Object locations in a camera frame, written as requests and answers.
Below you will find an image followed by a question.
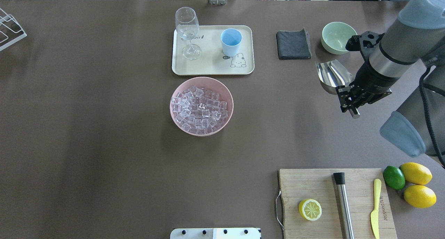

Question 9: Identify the grey folded cloth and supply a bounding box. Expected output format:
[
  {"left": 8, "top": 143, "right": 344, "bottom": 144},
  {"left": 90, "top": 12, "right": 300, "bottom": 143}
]
[{"left": 276, "top": 28, "right": 312, "bottom": 60}]

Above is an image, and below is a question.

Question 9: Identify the clear ice cubes pile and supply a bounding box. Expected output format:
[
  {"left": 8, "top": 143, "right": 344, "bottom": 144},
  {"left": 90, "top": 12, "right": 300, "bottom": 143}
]
[{"left": 170, "top": 85, "right": 230, "bottom": 136}]

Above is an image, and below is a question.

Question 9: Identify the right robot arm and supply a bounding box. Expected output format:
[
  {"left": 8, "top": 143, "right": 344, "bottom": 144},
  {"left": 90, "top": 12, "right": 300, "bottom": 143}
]
[{"left": 335, "top": 0, "right": 445, "bottom": 165}]

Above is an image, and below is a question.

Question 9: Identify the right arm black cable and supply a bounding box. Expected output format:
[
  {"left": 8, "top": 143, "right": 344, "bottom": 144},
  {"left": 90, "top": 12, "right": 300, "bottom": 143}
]
[{"left": 419, "top": 65, "right": 445, "bottom": 168}]

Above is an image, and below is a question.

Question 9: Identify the white wire rack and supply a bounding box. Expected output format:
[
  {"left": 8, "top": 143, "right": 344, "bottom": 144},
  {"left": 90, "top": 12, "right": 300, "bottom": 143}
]
[{"left": 0, "top": 8, "right": 27, "bottom": 51}]

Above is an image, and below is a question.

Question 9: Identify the half lemon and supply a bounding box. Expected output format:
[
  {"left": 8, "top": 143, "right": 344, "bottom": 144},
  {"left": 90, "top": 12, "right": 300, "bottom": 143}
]
[{"left": 298, "top": 198, "right": 322, "bottom": 221}]

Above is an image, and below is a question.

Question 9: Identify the green bowl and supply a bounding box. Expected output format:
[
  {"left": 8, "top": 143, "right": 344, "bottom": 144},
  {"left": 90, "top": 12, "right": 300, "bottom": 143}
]
[{"left": 321, "top": 22, "right": 357, "bottom": 55}]

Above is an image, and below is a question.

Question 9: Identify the pink bowl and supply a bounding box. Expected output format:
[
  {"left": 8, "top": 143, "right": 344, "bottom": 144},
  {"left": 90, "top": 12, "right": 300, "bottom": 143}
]
[{"left": 169, "top": 76, "right": 234, "bottom": 137}]

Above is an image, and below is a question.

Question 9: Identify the cream serving tray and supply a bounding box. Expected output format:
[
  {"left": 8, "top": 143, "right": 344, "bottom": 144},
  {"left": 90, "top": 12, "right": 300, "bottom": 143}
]
[{"left": 172, "top": 25, "right": 255, "bottom": 76}]

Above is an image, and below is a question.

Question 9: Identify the clear wine glass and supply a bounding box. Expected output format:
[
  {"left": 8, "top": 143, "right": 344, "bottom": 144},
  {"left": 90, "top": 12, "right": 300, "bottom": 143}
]
[{"left": 175, "top": 7, "right": 202, "bottom": 60}]

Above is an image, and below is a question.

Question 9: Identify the whole yellow lemon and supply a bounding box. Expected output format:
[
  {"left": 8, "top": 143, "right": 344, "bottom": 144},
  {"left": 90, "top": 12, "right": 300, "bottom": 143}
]
[{"left": 399, "top": 162, "right": 433, "bottom": 186}]

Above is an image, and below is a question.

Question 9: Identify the yellow plastic knife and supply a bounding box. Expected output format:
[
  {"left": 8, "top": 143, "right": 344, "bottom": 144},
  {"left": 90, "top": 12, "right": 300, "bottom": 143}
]
[{"left": 370, "top": 179, "right": 382, "bottom": 239}]

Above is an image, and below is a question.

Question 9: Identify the steel ice scoop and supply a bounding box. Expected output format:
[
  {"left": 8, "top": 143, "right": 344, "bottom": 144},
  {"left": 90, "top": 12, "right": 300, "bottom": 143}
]
[{"left": 315, "top": 59, "right": 361, "bottom": 119}]

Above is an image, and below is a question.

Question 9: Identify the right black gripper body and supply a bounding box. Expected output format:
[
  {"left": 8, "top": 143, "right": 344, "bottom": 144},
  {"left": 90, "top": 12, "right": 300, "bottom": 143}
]
[{"left": 335, "top": 31, "right": 392, "bottom": 114}]

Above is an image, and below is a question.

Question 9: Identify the bamboo cutting board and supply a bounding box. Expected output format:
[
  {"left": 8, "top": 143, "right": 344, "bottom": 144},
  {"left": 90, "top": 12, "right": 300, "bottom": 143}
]
[{"left": 279, "top": 168, "right": 384, "bottom": 239}]

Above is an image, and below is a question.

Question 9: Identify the light blue cup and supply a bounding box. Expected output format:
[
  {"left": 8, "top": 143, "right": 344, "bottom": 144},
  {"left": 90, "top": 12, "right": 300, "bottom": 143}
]
[{"left": 220, "top": 28, "right": 243, "bottom": 57}]

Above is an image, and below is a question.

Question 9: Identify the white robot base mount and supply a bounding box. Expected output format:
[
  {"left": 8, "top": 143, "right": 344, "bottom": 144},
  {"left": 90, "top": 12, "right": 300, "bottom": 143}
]
[{"left": 170, "top": 227, "right": 262, "bottom": 239}]

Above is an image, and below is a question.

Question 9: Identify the green lime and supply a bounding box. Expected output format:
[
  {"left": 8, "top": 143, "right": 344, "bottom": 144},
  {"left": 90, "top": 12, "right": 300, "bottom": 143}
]
[{"left": 383, "top": 166, "right": 406, "bottom": 190}]

